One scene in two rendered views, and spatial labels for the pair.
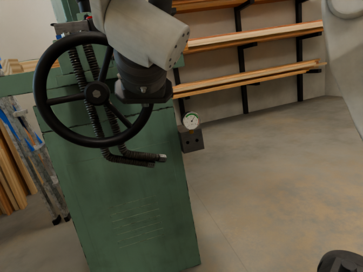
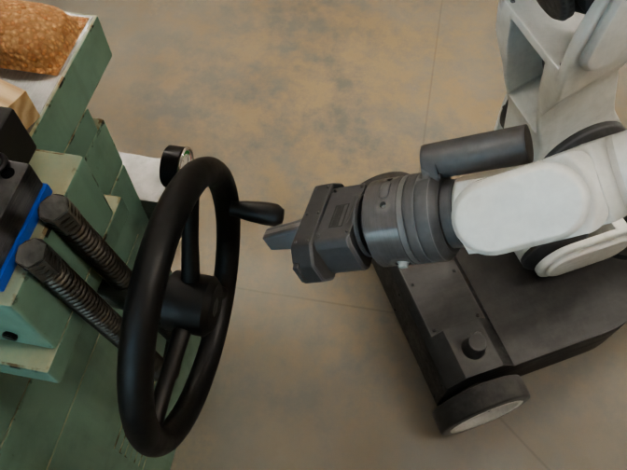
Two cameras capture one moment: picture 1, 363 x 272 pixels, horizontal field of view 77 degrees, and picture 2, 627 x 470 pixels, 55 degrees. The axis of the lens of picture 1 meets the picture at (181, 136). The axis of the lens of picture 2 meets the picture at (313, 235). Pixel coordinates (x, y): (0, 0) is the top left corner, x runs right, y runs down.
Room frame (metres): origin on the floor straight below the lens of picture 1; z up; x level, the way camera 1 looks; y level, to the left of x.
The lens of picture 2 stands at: (0.39, 0.37, 1.36)
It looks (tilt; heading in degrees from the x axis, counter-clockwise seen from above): 60 degrees down; 292
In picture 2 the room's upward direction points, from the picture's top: straight up
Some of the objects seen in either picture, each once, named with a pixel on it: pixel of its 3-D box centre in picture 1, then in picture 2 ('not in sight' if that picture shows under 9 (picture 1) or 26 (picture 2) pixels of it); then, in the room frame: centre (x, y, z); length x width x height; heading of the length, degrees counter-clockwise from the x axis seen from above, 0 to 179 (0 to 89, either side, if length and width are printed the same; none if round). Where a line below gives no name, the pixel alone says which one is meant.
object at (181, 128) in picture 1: (188, 137); (142, 190); (0.84, -0.03, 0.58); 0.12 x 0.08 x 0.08; 11
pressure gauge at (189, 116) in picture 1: (190, 122); (175, 171); (0.77, -0.04, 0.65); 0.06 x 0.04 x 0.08; 101
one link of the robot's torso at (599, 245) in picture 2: not in sight; (560, 220); (0.16, -0.44, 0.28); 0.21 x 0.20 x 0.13; 41
